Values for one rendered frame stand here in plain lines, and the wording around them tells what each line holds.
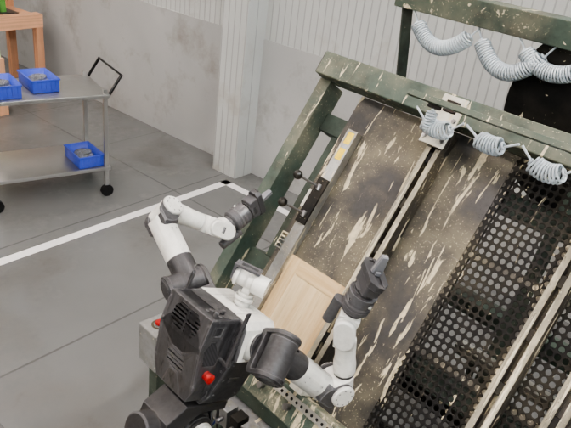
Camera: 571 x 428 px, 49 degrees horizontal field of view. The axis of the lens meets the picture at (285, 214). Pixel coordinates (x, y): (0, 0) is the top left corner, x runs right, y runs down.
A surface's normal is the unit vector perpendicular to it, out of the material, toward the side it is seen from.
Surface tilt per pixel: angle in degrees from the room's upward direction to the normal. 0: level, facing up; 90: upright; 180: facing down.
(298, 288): 56
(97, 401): 0
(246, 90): 90
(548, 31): 90
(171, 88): 90
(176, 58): 90
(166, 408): 22
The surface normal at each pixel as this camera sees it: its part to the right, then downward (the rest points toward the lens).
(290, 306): -0.54, -0.29
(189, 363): -0.69, 0.11
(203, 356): 0.69, 0.40
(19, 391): 0.11, -0.88
